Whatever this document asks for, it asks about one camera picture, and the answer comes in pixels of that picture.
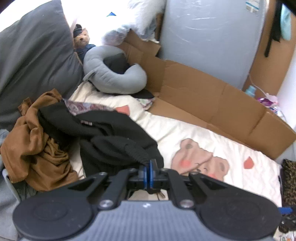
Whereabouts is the black knit garment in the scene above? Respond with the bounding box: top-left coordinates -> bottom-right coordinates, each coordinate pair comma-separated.
38,102 -> 164,176

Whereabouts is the leopard print cloth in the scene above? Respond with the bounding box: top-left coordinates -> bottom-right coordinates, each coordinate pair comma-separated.
279,159 -> 295,233

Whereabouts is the brown crumpled garment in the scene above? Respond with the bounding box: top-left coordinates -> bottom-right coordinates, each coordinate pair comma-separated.
1,89 -> 78,191

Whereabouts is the cream bear print duvet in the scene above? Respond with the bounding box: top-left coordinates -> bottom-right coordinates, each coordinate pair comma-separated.
70,82 -> 282,206

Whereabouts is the purple white plastic bag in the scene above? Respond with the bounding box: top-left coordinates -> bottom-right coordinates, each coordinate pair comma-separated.
257,93 -> 278,108

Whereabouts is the teal bottle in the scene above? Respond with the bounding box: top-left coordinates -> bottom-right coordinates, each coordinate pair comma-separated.
245,85 -> 256,98

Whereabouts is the small colourful patterned cloth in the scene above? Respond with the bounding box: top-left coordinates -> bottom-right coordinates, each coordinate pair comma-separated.
137,98 -> 155,111

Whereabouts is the brown cardboard sheet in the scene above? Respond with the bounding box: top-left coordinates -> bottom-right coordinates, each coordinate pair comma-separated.
120,32 -> 295,159

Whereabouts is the grey neck pillow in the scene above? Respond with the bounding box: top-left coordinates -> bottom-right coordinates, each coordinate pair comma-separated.
83,45 -> 147,94

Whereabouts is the dark grey pillow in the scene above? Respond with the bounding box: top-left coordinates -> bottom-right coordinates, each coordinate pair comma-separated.
1,1 -> 83,131

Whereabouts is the brown teddy bear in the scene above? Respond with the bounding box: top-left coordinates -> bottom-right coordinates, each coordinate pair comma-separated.
73,24 -> 95,63

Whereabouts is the plastic wrapped grey mattress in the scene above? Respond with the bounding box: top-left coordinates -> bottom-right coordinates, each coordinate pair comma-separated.
159,0 -> 267,89

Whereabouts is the white fluffy plush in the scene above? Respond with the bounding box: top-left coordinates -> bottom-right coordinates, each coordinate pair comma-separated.
102,1 -> 166,46

